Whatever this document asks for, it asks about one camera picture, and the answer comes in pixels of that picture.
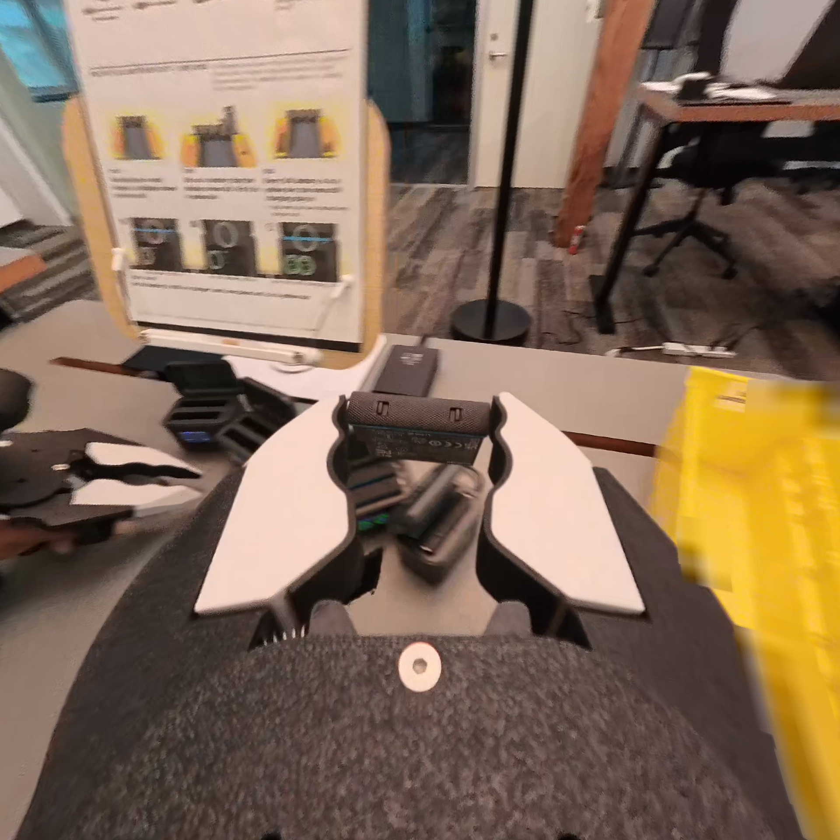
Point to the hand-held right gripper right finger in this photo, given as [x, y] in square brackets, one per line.
[565, 525]

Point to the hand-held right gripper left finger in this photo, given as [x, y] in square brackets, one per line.
[276, 525]

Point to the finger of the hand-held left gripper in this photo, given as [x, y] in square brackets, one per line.
[125, 498]
[138, 461]

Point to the black battery charging case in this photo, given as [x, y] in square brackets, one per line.
[372, 492]
[197, 418]
[440, 515]
[269, 418]

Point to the black camera battery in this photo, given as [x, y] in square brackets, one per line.
[420, 427]

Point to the yellow plastic bin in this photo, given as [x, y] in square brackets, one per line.
[775, 525]

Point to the dark flat pad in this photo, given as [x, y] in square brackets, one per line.
[164, 361]

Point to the white stand base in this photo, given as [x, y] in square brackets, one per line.
[315, 381]

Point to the black multi-port power hub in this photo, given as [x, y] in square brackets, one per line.
[400, 370]

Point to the black pole stand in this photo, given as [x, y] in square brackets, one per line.
[492, 322]

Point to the white power strip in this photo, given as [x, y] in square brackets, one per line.
[696, 349]

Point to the black office chair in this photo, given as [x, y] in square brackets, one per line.
[715, 164]

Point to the white instruction sheet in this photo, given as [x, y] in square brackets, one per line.
[223, 79]

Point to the white door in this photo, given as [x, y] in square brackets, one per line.
[551, 92]

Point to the wooden desk black legs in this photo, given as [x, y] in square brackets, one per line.
[775, 108]

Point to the wooden post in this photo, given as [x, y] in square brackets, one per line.
[597, 145]

